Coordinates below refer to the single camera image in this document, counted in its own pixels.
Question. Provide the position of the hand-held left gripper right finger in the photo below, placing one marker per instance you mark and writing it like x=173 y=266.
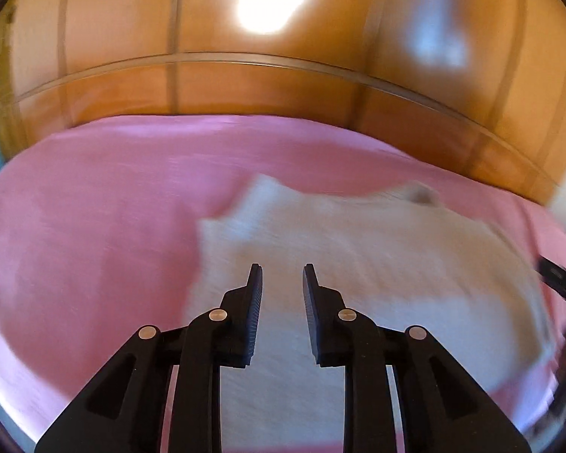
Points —
x=312 y=311

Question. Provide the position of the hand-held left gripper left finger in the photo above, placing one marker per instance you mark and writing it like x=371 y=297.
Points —
x=253 y=311

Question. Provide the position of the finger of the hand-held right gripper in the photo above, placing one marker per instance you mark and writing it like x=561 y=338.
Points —
x=562 y=279

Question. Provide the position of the white knitted sweater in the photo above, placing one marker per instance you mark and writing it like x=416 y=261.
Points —
x=386 y=264

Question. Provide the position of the pink bed sheet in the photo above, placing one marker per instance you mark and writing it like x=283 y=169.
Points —
x=103 y=226

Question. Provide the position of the wooden panelled headboard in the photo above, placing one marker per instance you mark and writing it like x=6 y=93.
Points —
x=283 y=89

